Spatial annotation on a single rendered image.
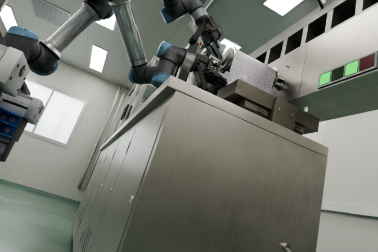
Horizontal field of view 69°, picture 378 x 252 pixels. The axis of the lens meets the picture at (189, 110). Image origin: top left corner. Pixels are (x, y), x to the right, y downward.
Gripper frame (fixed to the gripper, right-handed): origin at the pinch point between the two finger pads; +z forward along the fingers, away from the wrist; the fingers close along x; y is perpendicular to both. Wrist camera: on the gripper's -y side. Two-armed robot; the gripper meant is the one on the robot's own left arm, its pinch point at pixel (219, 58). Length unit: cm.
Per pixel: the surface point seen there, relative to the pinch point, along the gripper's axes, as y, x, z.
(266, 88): 11.0, -5.6, 23.7
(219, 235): -54, -31, 50
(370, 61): 19, -49, 31
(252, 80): 6.5, -5.6, 17.0
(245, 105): -17.9, -24.3, 23.1
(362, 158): 212, 133, 175
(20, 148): -139, 551, -84
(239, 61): 5.4, -5.6, 6.3
